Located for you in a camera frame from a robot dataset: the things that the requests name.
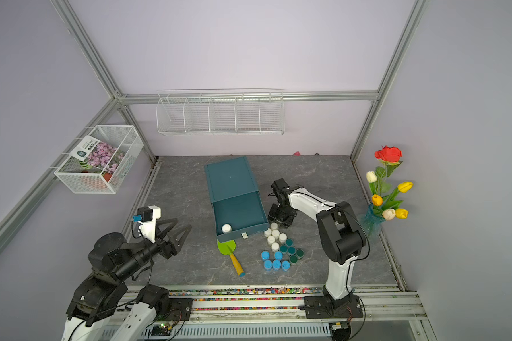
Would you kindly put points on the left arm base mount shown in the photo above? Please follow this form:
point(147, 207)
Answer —
point(157, 299)

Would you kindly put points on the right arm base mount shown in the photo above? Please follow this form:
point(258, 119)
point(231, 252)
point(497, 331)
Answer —
point(324, 307)

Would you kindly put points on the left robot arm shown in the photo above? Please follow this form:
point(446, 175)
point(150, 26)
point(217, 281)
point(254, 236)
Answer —
point(114, 260)

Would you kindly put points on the artificial flower bouquet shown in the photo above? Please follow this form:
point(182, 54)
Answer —
point(385, 204)

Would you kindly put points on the white wire basket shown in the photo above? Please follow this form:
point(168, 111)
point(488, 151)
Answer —
point(79, 181)

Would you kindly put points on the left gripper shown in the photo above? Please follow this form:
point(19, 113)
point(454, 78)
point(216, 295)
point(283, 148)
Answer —
point(167, 249)

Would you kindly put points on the purple flower seed packet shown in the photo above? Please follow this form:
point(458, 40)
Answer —
point(95, 155)

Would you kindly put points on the teal top drawer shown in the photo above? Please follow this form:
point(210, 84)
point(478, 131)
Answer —
point(245, 214)

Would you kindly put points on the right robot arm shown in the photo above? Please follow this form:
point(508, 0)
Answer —
point(341, 235)

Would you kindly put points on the white wire wall shelf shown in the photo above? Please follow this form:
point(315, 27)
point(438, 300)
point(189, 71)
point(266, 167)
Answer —
point(220, 111)

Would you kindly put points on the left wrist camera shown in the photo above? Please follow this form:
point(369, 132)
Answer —
point(145, 222)

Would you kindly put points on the teal drawer cabinet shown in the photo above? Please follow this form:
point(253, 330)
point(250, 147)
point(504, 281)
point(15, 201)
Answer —
point(230, 178)

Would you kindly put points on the green trowel yellow handle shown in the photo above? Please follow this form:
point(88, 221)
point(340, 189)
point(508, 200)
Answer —
point(228, 248)

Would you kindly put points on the teal glass vase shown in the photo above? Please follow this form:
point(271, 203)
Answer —
point(371, 223)

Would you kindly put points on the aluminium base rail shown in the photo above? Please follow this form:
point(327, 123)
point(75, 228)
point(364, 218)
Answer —
point(276, 312)

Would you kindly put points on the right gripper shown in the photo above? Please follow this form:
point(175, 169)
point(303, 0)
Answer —
point(283, 223)

